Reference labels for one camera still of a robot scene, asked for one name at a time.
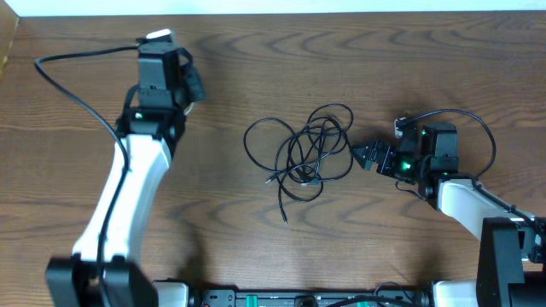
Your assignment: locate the black usb cable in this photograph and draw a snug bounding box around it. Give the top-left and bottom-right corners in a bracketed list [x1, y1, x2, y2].
[242, 102, 356, 225]

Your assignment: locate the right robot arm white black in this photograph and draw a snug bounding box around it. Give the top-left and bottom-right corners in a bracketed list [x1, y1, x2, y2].
[351, 119, 545, 306]

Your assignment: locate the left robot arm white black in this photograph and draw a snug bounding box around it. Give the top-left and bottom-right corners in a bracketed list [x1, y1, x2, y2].
[45, 36, 205, 306]

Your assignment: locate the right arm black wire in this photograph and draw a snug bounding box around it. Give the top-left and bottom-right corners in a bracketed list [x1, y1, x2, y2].
[398, 108, 546, 240]

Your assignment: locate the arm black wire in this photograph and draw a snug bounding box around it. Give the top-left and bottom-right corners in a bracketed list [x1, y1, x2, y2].
[398, 108, 546, 240]
[33, 45, 142, 307]

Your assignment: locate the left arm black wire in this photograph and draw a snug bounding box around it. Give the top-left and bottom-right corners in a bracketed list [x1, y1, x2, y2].
[33, 45, 142, 307]

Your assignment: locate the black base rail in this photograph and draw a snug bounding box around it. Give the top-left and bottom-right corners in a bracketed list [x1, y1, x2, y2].
[153, 279, 436, 307]

